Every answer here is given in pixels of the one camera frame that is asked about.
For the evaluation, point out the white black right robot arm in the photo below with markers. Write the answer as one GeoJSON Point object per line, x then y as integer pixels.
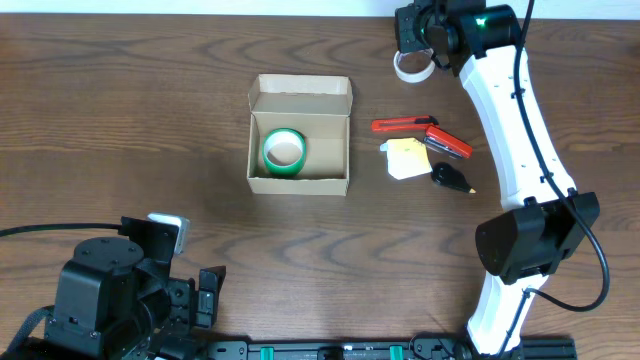
{"type": "Point", "coordinates": [544, 216]}

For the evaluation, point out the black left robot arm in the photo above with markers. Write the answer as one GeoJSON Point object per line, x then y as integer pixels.
{"type": "Point", "coordinates": [116, 299]}

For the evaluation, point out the yellow white sticky note pad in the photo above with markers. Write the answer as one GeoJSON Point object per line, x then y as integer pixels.
{"type": "Point", "coordinates": [406, 158]}

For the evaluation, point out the white tape roll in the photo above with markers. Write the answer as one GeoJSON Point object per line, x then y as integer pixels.
{"type": "Point", "coordinates": [414, 77]}

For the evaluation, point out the brown cardboard box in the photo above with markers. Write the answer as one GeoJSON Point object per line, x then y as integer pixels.
{"type": "Point", "coordinates": [319, 108]}

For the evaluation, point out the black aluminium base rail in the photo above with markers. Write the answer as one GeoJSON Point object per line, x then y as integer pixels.
{"type": "Point", "coordinates": [417, 348]}

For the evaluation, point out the green tape roll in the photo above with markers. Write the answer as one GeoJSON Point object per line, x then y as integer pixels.
{"type": "Point", "coordinates": [284, 152]}

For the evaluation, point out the red box cutter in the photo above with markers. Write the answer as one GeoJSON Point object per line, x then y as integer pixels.
{"type": "Point", "coordinates": [414, 123]}

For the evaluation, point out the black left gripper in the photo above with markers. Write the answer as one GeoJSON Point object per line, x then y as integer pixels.
{"type": "Point", "coordinates": [204, 301]}

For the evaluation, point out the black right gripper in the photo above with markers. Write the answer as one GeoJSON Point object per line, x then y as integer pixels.
{"type": "Point", "coordinates": [407, 29]}

